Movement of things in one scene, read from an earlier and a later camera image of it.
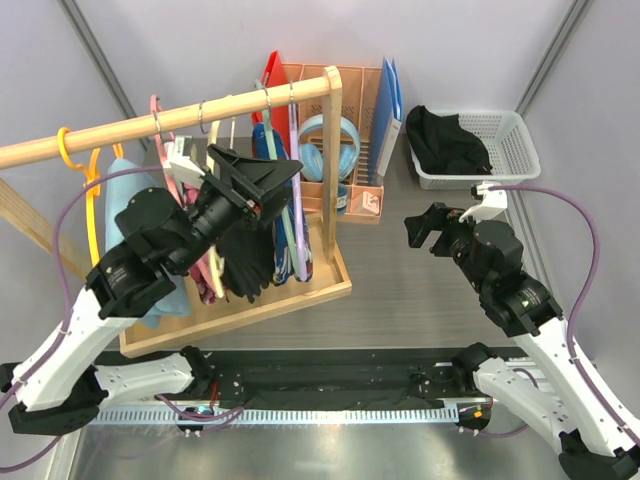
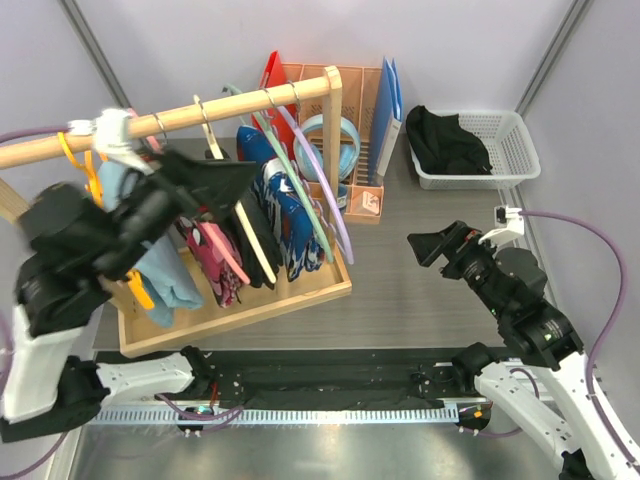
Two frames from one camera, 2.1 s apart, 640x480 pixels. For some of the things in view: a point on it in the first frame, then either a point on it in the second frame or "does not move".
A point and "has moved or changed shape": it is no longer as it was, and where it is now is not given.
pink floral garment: x=201 y=272 to x=223 y=278
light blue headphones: x=311 y=158 does not move
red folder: x=280 y=118 does not move
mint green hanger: x=274 y=156 to x=290 y=178
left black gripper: x=255 y=183 to x=218 y=182
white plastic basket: x=506 y=143 does not move
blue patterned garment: x=283 y=266 has moved or changed shape
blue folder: x=387 y=118 does not move
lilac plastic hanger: x=298 y=218 to x=328 y=184
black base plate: x=259 y=377 does not move
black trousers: x=442 y=145 does not move
